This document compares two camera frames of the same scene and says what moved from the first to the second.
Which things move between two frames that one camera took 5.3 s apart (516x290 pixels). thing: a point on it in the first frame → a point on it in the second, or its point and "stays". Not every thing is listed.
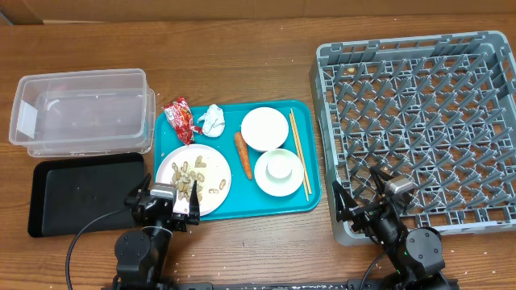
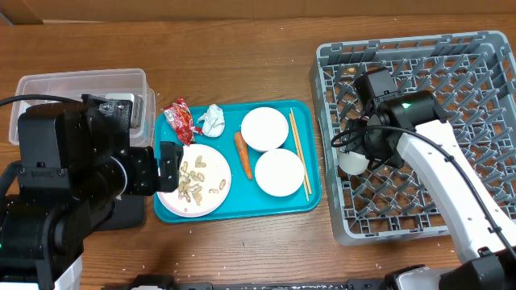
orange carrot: [243, 154] stays
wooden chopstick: [300, 156] stays
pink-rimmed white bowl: [279, 172] stays
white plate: [206, 166] stays
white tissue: [214, 121] stays
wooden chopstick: [301, 151] stays
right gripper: [365, 213] → [355, 142]
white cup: [278, 169] → [352, 163]
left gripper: [178, 222] → [170, 165]
